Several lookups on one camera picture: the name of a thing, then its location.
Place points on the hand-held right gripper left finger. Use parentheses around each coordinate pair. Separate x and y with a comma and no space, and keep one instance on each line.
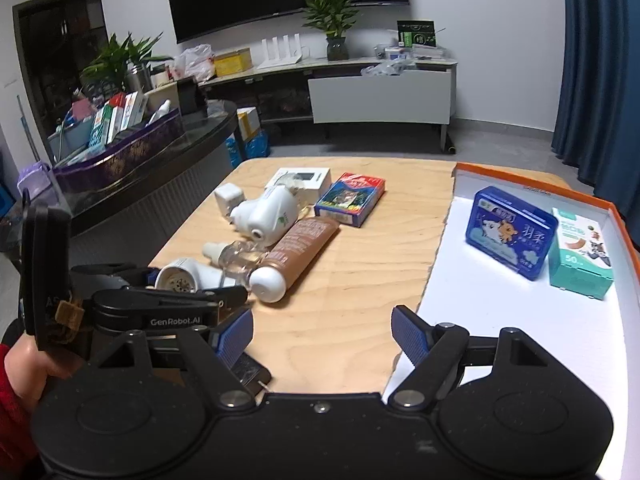
(235,337)

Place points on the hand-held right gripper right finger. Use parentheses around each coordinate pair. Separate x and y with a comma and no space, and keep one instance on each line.
(407,335)

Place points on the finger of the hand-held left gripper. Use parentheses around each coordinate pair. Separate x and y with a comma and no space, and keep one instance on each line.
(165,310)
(110,275)

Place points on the clear bottle plug-in repellent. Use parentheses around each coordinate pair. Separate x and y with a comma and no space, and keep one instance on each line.
(190,272)

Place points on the white box with orange rim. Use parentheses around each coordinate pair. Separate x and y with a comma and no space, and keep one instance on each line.
(480,305)

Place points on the white bottle plug-in repellent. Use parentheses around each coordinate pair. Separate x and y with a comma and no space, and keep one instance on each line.
(265,215)

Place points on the person's left forearm red sleeve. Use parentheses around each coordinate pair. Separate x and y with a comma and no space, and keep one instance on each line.
(10,420)

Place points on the person's left hand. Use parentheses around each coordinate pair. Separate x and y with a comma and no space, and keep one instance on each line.
(35,375)

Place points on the black flat object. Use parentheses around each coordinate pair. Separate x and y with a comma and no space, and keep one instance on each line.
(250,372)

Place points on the purple bag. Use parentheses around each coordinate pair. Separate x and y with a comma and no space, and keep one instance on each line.
(35,180)

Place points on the brown squeeze tube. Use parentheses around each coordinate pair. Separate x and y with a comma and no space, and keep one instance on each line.
(295,250)

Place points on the black glass side table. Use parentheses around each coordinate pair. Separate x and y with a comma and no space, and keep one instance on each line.
(165,180)

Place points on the purple patterned box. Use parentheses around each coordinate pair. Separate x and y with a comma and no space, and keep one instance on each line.
(120,157)

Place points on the grey plastic bin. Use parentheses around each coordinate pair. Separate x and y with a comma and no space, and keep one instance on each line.
(70,137)

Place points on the white charger adapter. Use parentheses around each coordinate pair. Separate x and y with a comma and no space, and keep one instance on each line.
(227,200)

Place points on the green white medicine box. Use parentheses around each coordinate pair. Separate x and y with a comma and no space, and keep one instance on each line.
(100,127)

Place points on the blue tin box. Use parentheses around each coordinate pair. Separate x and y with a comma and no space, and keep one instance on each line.
(510,232)

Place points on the blue playing card box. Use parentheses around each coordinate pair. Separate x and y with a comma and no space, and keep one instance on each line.
(350,197)

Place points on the pink box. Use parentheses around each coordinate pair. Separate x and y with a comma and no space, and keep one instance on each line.
(82,109)

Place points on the red white medicine box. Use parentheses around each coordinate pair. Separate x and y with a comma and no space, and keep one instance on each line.
(116,115)

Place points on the white tube bottle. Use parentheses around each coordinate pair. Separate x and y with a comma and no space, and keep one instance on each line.
(159,111)

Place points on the white charger box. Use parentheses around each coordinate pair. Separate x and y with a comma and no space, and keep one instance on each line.
(310,180)

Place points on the blue bottle pack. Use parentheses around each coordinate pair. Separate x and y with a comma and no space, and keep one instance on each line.
(250,147)

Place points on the cardboard box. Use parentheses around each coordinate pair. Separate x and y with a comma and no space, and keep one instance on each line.
(162,95)

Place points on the teal white carton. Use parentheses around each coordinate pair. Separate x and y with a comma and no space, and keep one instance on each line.
(580,260)

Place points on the steel thermos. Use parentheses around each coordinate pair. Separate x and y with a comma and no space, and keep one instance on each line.
(138,77)

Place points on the yellow white carton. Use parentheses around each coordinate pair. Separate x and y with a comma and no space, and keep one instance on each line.
(247,122)

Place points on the dark wooden cabinet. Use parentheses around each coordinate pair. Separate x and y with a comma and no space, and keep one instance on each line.
(55,50)

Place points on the leafy potted plant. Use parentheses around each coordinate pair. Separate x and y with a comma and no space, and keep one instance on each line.
(120,57)

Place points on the white plastic bag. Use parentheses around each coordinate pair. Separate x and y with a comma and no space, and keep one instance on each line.
(192,62)

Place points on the white tv cabinet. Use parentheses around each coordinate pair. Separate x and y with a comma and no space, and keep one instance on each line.
(380,95)

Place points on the yellow box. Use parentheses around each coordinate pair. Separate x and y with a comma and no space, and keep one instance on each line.
(232,62)

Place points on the clear plastic bag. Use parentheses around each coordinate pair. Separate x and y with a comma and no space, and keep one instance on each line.
(385,67)

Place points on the white router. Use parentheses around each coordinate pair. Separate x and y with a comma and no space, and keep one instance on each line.
(280,55)

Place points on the pile of small white boxes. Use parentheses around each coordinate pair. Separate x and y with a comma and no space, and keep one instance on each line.
(410,51)

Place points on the black green box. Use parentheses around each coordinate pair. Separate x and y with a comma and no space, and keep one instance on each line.
(415,32)

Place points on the blue curtain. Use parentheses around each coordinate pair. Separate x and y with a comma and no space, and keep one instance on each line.
(600,85)

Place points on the potted plant in dark vase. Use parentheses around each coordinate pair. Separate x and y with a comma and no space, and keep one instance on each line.
(336,20)

